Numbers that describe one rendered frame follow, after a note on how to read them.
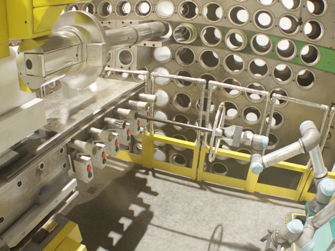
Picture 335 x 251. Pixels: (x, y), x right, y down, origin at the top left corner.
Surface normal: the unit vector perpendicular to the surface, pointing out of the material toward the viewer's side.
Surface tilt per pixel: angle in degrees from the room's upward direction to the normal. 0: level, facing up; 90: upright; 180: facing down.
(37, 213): 0
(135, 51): 90
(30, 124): 90
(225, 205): 0
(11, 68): 70
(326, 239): 0
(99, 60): 90
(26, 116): 90
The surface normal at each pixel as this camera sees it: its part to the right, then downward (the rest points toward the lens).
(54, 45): 0.80, -0.36
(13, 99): 0.89, -0.15
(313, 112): -0.33, 0.40
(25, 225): 0.06, -0.89
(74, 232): 0.94, 0.20
